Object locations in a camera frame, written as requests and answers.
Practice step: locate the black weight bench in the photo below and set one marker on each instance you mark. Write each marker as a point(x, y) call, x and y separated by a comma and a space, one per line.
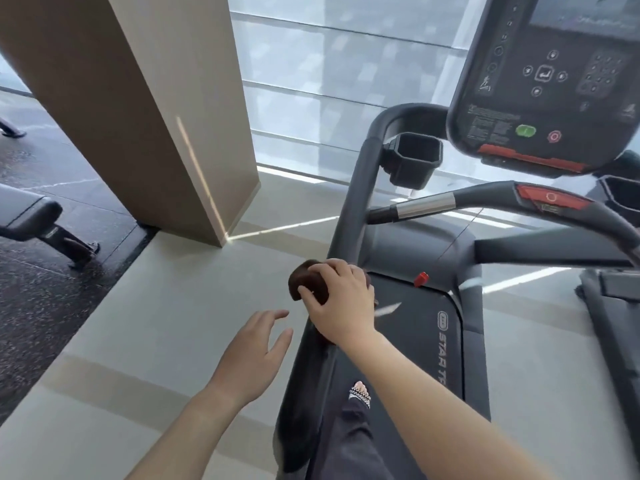
point(30, 214)

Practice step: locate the person's left hand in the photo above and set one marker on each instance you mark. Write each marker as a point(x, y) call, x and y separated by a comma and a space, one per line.
point(245, 364)

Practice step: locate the person's left forearm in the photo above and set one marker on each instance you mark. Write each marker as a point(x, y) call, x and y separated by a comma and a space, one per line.
point(190, 439)

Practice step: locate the person's sandalled foot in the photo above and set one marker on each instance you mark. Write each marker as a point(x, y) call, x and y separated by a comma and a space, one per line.
point(360, 394)

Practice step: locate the person's right hand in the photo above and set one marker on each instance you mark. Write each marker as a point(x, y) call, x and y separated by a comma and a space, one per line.
point(345, 304)

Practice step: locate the dark brown cleaning cloth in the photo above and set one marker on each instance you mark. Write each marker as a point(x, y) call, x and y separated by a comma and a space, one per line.
point(305, 284)

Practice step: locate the black treadmill console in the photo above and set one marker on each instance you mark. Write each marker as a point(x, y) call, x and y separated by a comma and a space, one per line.
point(525, 114)

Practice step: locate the person's right forearm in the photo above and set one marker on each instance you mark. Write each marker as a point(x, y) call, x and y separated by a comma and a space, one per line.
point(440, 419)

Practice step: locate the person's black trousers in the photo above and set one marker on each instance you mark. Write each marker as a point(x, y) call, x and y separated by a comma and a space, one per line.
point(350, 444)

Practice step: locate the black equipment leg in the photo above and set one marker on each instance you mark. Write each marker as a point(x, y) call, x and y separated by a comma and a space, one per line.
point(11, 129)

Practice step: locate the white window blind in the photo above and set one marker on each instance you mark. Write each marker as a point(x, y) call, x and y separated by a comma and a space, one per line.
point(350, 69)

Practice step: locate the neighbouring black treadmill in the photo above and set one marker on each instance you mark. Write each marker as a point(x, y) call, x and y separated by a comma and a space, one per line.
point(615, 334)

